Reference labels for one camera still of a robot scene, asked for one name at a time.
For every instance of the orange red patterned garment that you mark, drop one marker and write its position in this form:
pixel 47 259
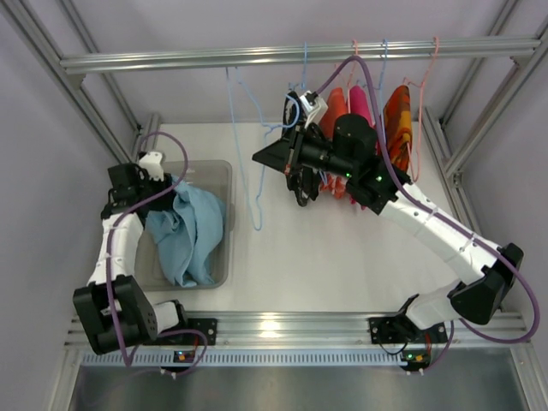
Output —
pixel 336 107

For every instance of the orange yellow patterned garment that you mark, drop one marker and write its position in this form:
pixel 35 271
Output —
pixel 398 127

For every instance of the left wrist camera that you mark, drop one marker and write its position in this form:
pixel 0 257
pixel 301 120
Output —
pixel 152 163

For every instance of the magenta garment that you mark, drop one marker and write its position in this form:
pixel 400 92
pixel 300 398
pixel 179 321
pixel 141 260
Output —
pixel 358 107

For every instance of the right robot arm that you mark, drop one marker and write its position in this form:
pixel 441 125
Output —
pixel 485 271

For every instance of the slotted cable duct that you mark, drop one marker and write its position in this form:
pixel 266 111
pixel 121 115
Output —
pixel 274 357

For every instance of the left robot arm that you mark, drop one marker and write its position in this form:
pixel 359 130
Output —
pixel 112 308

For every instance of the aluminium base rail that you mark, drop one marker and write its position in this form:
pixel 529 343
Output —
pixel 315 330

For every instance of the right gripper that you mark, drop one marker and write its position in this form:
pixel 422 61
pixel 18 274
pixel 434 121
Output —
pixel 294 156

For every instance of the aluminium frame post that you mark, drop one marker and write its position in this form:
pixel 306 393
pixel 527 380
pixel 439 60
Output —
pixel 39 41
pixel 490 158

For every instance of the clear plastic bin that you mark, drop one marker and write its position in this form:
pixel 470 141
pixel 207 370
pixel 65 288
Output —
pixel 214 176

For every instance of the right aluminium frame post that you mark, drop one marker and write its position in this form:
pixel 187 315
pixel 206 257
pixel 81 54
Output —
pixel 490 158

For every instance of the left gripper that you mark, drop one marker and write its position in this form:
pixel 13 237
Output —
pixel 160 193

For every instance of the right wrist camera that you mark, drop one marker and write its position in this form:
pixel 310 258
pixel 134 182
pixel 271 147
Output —
pixel 313 106

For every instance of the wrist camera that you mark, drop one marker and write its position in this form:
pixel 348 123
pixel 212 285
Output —
pixel 152 163
pixel 313 106

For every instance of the pink hanger rightmost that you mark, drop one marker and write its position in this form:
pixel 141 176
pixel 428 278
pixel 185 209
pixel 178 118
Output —
pixel 414 154

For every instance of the left aluminium frame post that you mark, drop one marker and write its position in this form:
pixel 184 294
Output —
pixel 39 41

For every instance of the pink hanger middle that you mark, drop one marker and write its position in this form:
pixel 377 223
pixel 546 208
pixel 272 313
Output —
pixel 346 82

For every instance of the black white patterned garment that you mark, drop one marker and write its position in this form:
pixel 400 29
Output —
pixel 303 181

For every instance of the aluminium hanging rail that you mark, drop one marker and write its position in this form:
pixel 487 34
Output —
pixel 489 46

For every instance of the pink hanger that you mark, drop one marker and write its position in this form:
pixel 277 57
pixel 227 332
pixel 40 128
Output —
pixel 414 154
pixel 346 82

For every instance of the light blue trousers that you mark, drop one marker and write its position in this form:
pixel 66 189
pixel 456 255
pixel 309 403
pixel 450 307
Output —
pixel 187 235

